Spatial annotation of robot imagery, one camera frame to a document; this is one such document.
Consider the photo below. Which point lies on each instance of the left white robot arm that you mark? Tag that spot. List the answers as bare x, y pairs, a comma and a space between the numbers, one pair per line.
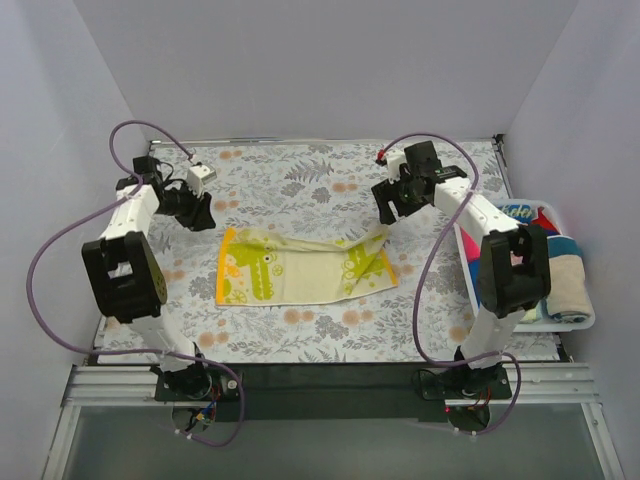
126, 279

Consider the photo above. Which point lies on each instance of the floral table mat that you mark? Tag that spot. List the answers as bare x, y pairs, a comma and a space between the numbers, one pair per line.
314, 191

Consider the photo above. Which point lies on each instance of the yellow lemon print towel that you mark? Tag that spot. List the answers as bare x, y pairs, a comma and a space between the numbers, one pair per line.
261, 268

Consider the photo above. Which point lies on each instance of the red blue printed towel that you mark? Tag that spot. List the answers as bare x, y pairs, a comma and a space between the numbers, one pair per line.
530, 212

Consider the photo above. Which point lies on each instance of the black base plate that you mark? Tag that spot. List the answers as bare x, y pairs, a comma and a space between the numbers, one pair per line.
426, 403

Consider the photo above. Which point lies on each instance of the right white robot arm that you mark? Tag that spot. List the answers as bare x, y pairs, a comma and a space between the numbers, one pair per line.
513, 272

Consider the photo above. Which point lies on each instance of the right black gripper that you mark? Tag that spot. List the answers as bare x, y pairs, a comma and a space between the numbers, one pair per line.
388, 195

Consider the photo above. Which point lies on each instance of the pink rolled towel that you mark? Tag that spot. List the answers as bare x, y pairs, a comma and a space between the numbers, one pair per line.
471, 250

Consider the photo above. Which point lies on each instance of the blue beige Doraemon towel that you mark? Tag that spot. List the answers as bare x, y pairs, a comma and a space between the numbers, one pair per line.
568, 300

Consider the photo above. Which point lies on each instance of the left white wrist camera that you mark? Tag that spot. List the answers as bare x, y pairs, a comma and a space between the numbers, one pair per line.
198, 177

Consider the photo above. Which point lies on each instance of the aluminium frame rail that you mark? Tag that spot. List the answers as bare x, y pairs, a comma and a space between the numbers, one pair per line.
547, 382

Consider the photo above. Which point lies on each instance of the white plastic basket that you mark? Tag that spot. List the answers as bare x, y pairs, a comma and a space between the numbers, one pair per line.
536, 320

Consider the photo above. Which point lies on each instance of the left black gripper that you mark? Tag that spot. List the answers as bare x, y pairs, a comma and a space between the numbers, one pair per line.
193, 213

